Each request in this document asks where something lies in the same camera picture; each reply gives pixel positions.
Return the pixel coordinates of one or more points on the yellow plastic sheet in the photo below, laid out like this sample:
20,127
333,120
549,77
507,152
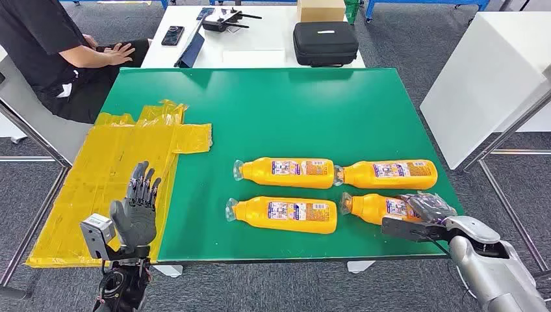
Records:
99,163

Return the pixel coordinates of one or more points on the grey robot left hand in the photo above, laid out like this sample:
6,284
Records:
137,219

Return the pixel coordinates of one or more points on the dark blue tablet folio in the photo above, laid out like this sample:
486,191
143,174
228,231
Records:
191,51

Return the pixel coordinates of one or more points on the white table foot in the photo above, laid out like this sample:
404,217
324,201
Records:
359,267
168,271

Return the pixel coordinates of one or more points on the grey bench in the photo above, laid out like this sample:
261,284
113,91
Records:
43,125

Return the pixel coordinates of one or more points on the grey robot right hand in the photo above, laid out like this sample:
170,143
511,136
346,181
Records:
430,209

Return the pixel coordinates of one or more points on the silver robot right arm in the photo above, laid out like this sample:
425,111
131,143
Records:
486,275

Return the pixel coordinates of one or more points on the small dark blue device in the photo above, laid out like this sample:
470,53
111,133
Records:
205,13

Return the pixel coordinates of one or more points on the grey metal frame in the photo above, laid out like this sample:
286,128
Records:
508,207
63,163

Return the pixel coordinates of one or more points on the person's left hand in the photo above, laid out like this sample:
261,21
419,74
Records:
90,41

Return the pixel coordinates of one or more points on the orange detergent bottle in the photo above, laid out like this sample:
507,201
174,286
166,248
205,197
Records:
370,206
361,174
262,172
258,213

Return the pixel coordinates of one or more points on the white desk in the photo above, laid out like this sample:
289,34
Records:
267,38

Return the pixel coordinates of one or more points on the black smartphone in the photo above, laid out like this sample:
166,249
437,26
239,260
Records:
173,35

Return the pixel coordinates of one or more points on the black remote controller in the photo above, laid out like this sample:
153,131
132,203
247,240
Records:
217,23

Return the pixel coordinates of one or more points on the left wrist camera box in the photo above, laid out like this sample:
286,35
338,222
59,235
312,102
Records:
97,234

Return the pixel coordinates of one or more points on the white side table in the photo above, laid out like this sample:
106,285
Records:
482,86

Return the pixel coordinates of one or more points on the cardboard box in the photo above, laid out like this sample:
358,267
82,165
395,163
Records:
320,10

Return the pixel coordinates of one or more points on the person's right hand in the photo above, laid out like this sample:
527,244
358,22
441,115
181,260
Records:
120,54

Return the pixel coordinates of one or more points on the person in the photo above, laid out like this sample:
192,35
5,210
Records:
34,34

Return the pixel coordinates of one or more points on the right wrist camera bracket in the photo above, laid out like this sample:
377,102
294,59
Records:
400,228

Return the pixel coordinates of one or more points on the black zip case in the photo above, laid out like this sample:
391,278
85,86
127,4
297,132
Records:
325,47

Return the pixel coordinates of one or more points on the person's right forearm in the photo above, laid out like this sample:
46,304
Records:
82,56

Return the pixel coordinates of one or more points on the green plastic crate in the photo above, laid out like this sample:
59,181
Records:
351,10

